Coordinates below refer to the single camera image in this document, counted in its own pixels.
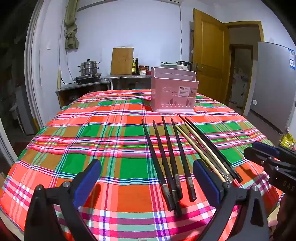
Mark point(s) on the white sliding glass door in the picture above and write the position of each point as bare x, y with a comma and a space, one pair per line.
32, 69

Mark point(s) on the person's right forearm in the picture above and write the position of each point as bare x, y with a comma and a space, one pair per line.
286, 216

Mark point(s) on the white electric kettle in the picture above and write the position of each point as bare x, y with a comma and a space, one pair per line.
183, 64

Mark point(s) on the black chopstick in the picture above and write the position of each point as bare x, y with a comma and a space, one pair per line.
215, 149
167, 169
183, 160
209, 148
157, 164
172, 157

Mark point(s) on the olive green curtain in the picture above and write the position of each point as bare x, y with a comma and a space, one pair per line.
71, 30

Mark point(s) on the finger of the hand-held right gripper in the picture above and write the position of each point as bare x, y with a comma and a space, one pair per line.
256, 155
266, 147

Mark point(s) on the pink utensil holder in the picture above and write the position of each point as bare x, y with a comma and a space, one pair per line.
172, 92

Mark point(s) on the dark oil bottle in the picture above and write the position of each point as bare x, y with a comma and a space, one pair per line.
133, 67
137, 66

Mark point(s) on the wooden chopstick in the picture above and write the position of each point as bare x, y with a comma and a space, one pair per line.
200, 154
203, 146

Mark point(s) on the steel steamer pot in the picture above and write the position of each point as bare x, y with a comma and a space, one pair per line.
89, 67

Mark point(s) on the yellow wooden door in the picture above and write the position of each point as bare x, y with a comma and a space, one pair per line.
210, 58

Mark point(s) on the black chopsticks in holder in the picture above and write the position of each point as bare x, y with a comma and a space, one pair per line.
81, 89

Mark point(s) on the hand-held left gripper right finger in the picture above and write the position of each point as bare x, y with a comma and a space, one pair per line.
208, 179

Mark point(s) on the grey refrigerator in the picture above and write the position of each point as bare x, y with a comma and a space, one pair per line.
270, 92

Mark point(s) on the black cooktop stove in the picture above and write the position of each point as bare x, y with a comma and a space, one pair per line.
87, 78

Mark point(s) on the white air conditioner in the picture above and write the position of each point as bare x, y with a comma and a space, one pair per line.
173, 1

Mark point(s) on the steel kitchen table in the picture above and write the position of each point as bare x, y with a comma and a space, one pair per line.
129, 77

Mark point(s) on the wall power strip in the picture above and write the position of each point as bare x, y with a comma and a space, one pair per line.
59, 80

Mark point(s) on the wooden cutting board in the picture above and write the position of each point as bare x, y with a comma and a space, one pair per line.
122, 60

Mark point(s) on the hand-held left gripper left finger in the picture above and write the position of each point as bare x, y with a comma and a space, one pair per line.
89, 177

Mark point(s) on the yellow plastic bag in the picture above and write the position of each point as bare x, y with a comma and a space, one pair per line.
288, 140

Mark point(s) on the wooden door frame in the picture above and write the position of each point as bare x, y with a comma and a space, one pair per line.
260, 30

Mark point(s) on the plaid tablecloth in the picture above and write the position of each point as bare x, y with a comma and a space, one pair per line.
92, 139

